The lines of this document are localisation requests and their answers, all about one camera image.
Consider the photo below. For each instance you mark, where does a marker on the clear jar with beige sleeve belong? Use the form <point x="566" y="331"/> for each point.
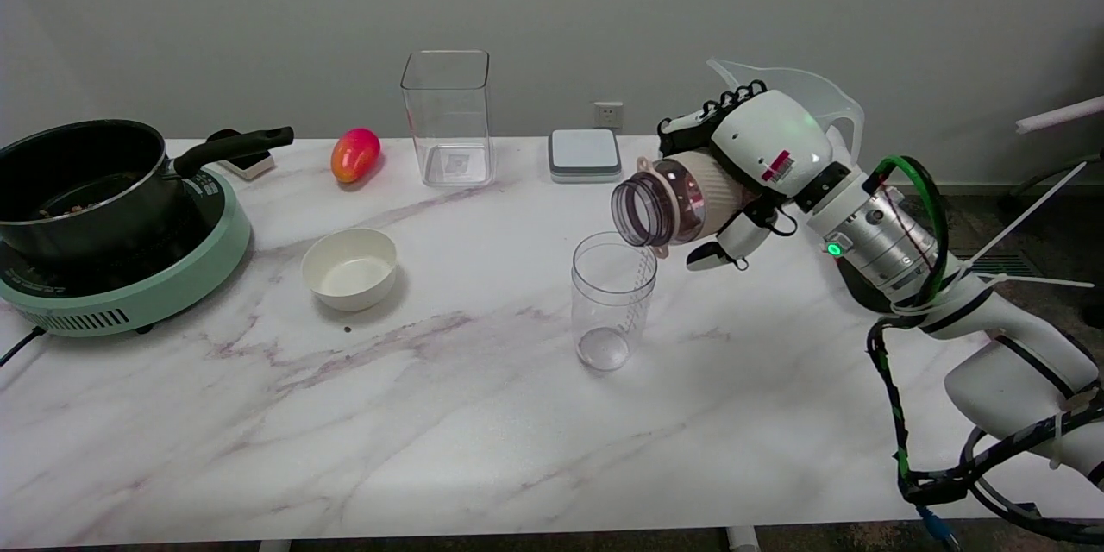
<point x="690" y="198"/>

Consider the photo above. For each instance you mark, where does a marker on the clear plastic measuring cup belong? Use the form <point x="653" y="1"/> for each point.
<point x="614" y="310"/>

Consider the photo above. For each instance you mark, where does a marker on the small black white device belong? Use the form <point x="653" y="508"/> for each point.
<point x="250" y="166"/>

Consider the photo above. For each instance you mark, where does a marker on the white wall socket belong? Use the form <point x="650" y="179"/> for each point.
<point x="608" y="115"/>

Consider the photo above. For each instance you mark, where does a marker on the mint green induction cooker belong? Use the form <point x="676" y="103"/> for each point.
<point x="155" y="293"/>

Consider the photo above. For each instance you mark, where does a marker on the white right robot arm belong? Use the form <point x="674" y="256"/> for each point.
<point x="1018" y="379"/>

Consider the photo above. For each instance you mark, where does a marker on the clear square storage container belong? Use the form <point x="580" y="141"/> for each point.
<point x="448" y="129"/>

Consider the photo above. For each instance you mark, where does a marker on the white padded bar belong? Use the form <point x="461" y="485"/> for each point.
<point x="1061" y="114"/>

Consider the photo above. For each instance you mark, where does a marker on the white ceramic bowl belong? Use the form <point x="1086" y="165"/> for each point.
<point x="349" y="272"/>

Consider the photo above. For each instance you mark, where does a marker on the metal floor vent grille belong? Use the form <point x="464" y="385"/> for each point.
<point x="1005" y="264"/>

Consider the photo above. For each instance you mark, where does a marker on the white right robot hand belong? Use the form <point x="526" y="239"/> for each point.
<point x="768" y="142"/>

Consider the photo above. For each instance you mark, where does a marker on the black rectangular tray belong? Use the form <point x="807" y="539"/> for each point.
<point x="862" y="293"/>

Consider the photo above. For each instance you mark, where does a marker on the clear plastic pitcher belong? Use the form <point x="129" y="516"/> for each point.
<point x="828" y="95"/>

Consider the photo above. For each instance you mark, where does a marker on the red yellow mango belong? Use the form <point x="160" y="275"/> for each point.
<point x="354" y="155"/>

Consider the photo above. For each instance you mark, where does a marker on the pink candy pile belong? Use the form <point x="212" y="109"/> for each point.
<point x="688" y="205"/>

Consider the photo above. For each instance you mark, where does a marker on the black chair leg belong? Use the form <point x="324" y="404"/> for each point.
<point x="1056" y="171"/>

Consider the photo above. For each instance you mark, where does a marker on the white table leg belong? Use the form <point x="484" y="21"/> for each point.
<point x="274" y="546"/>
<point x="742" y="540"/>

